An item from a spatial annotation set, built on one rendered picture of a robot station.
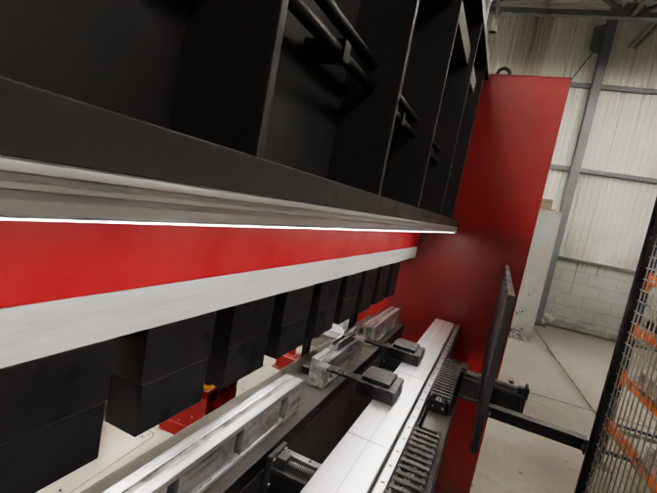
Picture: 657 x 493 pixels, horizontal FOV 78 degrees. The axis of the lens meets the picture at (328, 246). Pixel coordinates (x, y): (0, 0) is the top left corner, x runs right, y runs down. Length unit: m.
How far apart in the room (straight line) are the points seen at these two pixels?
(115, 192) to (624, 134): 8.78
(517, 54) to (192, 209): 8.76
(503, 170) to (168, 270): 1.97
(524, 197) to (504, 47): 6.83
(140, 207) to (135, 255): 0.29
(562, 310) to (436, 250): 6.48
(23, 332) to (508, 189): 2.14
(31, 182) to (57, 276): 0.28
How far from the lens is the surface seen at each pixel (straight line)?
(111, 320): 0.58
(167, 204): 0.30
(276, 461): 1.12
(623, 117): 8.97
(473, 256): 2.33
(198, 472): 0.94
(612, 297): 8.84
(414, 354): 1.50
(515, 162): 2.35
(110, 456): 2.12
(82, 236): 0.52
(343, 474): 0.89
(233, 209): 0.36
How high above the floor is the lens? 1.49
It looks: 6 degrees down
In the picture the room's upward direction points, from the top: 11 degrees clockwise
